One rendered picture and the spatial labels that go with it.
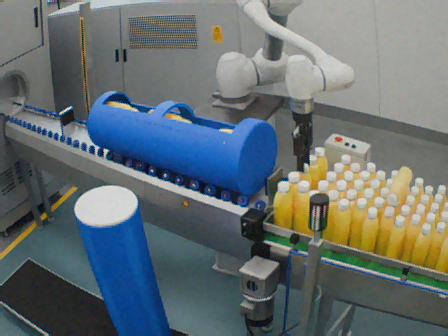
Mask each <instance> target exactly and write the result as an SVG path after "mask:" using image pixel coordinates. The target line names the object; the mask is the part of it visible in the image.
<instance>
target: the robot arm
mask: <svg viewBox="0 0 448 336"><path fill-rule="evenodd" d="M235 1H236V3H237V5H238V6H239V7H240V9H241V10H242V11H243V12H244V14H246V15H247V16H248V17H250V19H251V20H253V21H254V22H255V23H256V24H257V25H258V26H259V27H260V28H261V29H262V30H264V31H265V32H264V41H263V47H262V48H261V49H260V50H258V52H257V53H256V54H255V56H254V57H252V58H246V56H244V55H242V54H240V53H236V52H231V53H227V54H223V55H222V56H221V58H220V59H219V61H218V64H217V69H216V76H217V84H218V88H219V92H214V93H213V94H212V96H213V98H216V99H218V100H217V101H216V102H214V103H213V104H212V106H213V107H221V108H227V109H233V110H237V111H240V112H242V111H245V109H247V108H248V107H249V106H250V105H251V104H252V103H253V102H254V101H256V100H257V99H259V98H260V96H259V95H256V94H253V93H251V89H252V88H254V87H255V86H256V85H262V86H263V85H269V84H273V83H279V82H282V81H284V80H286V82H287V89H288V91H289V100H290V109H291V110H292V120H293V121H294V122H295V123H296V124H295V132H294V131H292V137H293V155H294V156H297V171H299V172H303V173H304V163H305V164H307V165H308V167H310V149H311V150H312V147H311V145H312V143H313V120H312V111H313V110H314V109H313V108H314V96H313V94H315V93H317V92H318V93H319V92H322V91H327V92H332V91H340V90H345V89H347V88H350V87H351V86H353V84H354V82H355V77H356V75H355V72H354V70H353V69H352V67H351V66H349V65H348V64H345V63H343V62H340V61H339V60H337V59H335V58H334V57H332V56H330V55H327V54H326V53H325V52H323V51H322V49H321V48H320V47H318V46H317V45H315V44H313V43H311V42H310V41H308V40H306V39H305V38H303V37H301V36H300V35H298V34H296V33H293V32H291V31H289V29H287V26H286V25H287V21H288V19H287V18H288V15H289V14H290V13H291V12H292V10H294V9H295V7H296V6H300V5H301V4H302V3H303V1H304V0H235ZM266 9H267V11H266ZM284 42H286V43H289V44H291V45H294V46H295V47H297V48H299V49H301V50H303V51H304V52H306V53H307V54H309V55H311V56H312V57H313V58H314V60H315V61H316V63H315V65H312V63H311V61H310V60H309V59H308V57H307V56H304V55H294V56H290V57H288V56H287V55H286V54H285V53H284V52H283V50H282V49H283V45H284ZM303 145H304V148H303Z"/></svg>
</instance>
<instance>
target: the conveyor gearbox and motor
mask: <svg viewBox="0 0 448 336"><path fill-rule="evenodd" d="M279 264H280V263H278V262H275V261H274V262H273V261H270V260H269V259H266V258H261V257H258V256H254V257H253V258H252V259H251V260H250V261H249V262H248V263H246V264H245V265H244V266H243V267H242V268H241V269H240V270H239V281H240V291H241V292H242V295H243V296H244V299H245V300H244V301H243V302H242V303H241V305H240V316H242V317H245V325H246V327H247V329H248V330H249V333H250V334H251V336H254V334H253V333H252V332H251V331H250V328H249V326H248V324H249V325H250V326H252V327H264V326H266V325H269V324H270V323H271V322H272V321H273V312H274V297H275V295H276V294H277V293H278V285H279V278H280V265H279Z"/></svg>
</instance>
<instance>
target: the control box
mask: <svg viewBox="0 0 448 336"><path fill-rule="evenodd" d="M335 137H342V138H343V140H342V141H337V140H335ZM349 140H350V141H351V142H350V141H349ZM345 142H348V143H349V146H347V145H345ZM352 144H355V145H356V148H352ZM370 148H371V145H370V144H367V143H365V142H361V141H358V140H354V139H351V138H347V137H344V136H340V135H337V134H333V135H332V136H330V137H329V138H328V139H327V140H326V141H325V156H326V158H327V165H331V166H334V165H335V164H336V163H342V162H341V161H342V156H344V155H347V156H349V157H350V164H352V163H359V164H360V173H362V172H363V171H366V169H367V164H368V163H370V157H371V151H370Z"/></svg>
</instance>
